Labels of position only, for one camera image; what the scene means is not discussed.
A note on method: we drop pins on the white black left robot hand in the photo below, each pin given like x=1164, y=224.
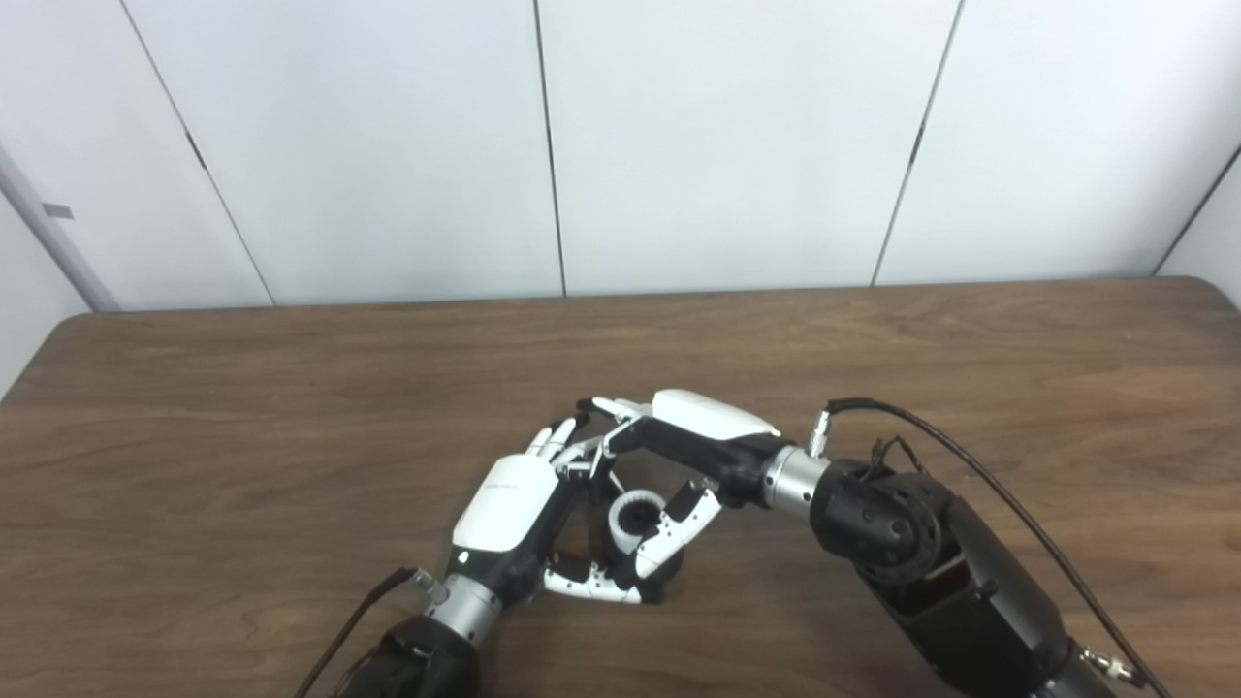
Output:
x=509, y=504

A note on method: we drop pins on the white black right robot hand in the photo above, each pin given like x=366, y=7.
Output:
x=708, y=427

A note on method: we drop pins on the round black plastic part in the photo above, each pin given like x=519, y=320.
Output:
x=671, y=574

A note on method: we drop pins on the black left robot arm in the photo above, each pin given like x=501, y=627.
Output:
x=427, y=659

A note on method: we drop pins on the grey vertical corner post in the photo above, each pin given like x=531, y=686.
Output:
x=58, y=233

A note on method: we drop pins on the small grey post label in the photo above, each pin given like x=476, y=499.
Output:
x=58, y=211

